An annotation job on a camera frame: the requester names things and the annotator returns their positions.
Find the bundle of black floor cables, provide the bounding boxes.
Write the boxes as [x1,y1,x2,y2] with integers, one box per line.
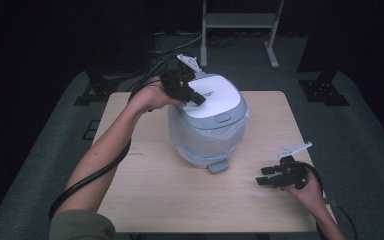
[209,34,240,48]

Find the grey floor cable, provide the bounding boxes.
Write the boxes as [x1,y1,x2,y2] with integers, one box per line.
[153,34,204,56]

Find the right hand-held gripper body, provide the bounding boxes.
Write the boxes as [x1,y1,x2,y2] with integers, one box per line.
[277,141,313,191]

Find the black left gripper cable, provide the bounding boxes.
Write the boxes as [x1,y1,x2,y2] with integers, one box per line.
[48,54,194,223]

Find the black floor socket plate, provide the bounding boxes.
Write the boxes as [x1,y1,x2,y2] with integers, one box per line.
[82,119,102,141]

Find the black floor cable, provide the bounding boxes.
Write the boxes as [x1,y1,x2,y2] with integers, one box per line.
[125,56,168,93]

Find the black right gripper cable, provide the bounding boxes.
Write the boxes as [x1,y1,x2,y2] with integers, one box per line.
[304,162,359,240]

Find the person's olive green sleeve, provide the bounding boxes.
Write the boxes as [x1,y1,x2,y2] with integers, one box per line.
[48,209,117,240]

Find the black stand base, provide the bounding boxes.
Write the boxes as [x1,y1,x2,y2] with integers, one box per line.
[73,68,148,107]
[298,69,350,107]

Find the translucent plastic bin liner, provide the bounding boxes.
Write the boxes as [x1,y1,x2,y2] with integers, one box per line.
[167,104,252,168]

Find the person's left hand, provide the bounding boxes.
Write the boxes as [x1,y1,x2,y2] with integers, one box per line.
[128,75,188,114]

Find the person's right hand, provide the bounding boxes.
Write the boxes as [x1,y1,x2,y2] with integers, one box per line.
[281,169,328,218]

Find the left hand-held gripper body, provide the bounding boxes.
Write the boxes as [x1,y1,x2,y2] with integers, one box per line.
[159,54,202,103]

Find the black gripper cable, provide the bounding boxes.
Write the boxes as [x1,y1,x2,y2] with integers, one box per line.
[304,162,359,240]
[48,54,194,223]

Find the white metal stand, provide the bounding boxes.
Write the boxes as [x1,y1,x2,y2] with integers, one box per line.
[199,0,286,70]

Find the white and grey pedal trash can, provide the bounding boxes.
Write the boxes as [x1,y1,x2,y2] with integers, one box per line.
[167,71,251,175]

